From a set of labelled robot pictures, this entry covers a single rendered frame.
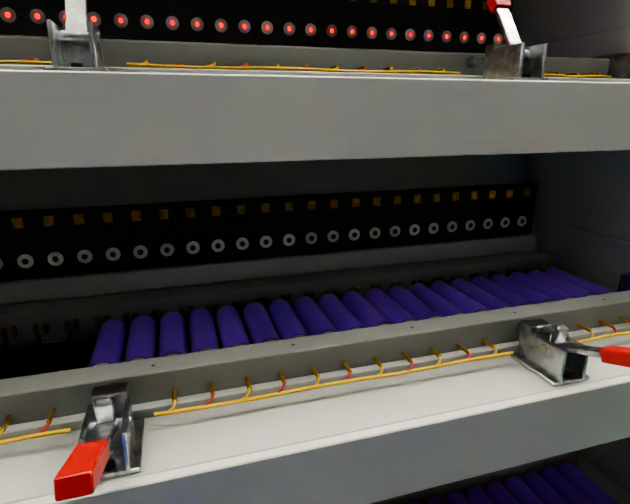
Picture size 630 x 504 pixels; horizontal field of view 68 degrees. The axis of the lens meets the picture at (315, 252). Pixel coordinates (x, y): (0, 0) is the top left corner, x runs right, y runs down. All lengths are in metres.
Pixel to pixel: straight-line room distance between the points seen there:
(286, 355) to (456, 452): 0.11
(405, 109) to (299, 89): 0.06
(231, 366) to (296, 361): 0.04
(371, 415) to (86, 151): 0.20
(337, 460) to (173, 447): 0.08
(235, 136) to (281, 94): 0.03
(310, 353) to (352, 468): 0.07
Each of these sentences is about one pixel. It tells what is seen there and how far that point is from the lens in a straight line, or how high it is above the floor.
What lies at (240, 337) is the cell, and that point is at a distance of 0.32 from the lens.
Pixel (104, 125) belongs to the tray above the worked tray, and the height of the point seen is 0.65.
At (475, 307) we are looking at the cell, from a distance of 0.38.
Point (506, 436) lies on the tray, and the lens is 0.31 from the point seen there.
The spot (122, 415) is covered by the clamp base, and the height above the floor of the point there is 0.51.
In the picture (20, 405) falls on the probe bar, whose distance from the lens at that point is 0.30.
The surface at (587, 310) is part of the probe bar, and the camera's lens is 0.40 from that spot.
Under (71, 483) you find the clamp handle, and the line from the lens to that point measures 0.19.
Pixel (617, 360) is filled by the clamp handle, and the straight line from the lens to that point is 0.30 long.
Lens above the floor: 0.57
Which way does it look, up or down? 3 degrees up
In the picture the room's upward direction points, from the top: 6 degrees counter-clockwise
